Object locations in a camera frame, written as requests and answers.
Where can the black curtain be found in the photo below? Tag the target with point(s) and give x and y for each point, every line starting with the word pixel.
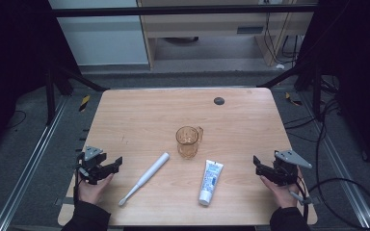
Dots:
pixel 359 64
pixel 13 64

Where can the small white floor object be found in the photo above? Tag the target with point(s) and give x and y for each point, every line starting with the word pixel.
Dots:
pixel 280 66

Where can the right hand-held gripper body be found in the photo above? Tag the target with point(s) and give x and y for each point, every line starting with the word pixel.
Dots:
pixel 287 166

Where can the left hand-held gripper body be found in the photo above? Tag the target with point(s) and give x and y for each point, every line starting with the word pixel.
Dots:
pixel 91 160

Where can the person's left hand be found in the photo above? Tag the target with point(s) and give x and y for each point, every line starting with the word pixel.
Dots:
pixel 91 191

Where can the white and blue toothpaste tube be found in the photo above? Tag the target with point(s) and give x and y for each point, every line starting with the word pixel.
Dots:
pixel 209 183

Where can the grey tape strip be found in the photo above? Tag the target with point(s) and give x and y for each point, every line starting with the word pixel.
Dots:
pixel 315 200
pixel 65 201

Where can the person's right hand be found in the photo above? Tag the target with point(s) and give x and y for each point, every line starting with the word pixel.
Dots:
pixel 281 194

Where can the black and yellow tape piece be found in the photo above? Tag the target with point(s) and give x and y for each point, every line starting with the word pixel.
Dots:
pixel 84 103
pixel 293 100

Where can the white electric toothbrush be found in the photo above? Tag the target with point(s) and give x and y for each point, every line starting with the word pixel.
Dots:
pixel 147 174

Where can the dark round table grommet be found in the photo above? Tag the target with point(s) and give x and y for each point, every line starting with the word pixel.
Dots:
pixel 219 101

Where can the white cabinet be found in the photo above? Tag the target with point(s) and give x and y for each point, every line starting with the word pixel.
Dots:
pixel 102 38

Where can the black metal stand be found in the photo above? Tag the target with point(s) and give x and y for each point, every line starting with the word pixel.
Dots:
pixel 317 93
pixel 50 96

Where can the aluminium floor rail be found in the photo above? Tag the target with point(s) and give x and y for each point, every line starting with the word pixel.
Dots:
pixel 29 163
pixel 343 173

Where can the black horizontal frame bar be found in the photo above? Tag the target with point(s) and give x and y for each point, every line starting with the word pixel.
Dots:
pixel 179 10

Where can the light wooden desk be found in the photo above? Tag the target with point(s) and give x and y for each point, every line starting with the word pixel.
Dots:
pixel 205 24

